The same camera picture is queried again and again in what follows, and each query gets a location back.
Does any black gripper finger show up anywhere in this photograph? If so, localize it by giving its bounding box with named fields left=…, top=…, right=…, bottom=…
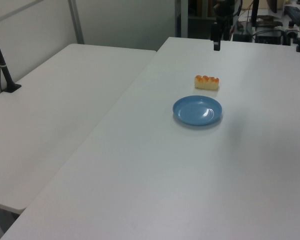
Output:
left=221, top=17, right=232, bottom=42
left=210, top=21, right=222, bottom=52

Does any black Franka gripper body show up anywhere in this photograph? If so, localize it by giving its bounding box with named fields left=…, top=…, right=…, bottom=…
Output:
left=213, top=0, right=236, bottom=24

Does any bread with orange glazed crust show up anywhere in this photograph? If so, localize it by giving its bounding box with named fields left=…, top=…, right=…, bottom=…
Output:
left=194, top=74, right=221, bottom=91

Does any blue round plate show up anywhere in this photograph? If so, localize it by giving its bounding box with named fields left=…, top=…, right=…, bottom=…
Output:
left=172, top=95, right=223, bottom=126

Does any black monitor stand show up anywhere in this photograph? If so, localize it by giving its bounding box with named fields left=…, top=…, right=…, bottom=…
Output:
left=248, top=0, right=260, bottom=29

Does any black electronics box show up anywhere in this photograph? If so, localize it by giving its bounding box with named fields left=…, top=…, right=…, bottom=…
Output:
left=254, top=29, right=284, bottom=46

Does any grey partition post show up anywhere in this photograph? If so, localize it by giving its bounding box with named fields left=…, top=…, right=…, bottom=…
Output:
left=68, top=0, right=86, bottom=46

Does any black camera stand pole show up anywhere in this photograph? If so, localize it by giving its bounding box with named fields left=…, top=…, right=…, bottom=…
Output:
left=0, top=20, right=23, bottom=94

